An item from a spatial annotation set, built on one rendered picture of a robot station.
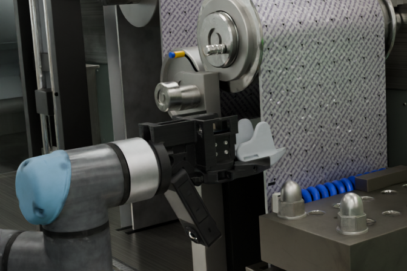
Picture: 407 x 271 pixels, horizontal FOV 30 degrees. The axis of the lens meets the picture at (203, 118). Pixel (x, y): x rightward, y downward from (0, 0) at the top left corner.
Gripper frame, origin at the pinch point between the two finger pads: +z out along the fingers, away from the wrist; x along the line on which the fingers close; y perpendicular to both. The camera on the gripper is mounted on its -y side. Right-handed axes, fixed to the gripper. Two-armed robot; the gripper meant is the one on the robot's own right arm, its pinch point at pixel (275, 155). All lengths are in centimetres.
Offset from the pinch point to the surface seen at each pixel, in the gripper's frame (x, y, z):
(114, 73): 41.3, 9.2, -1.8
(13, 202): 75, -19, -11
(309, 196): -3.6, -5.5, 2.6
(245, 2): 1.5, 20.7, -2.6
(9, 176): 100, -19, -2
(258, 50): -0.8, 14.5, -2.6
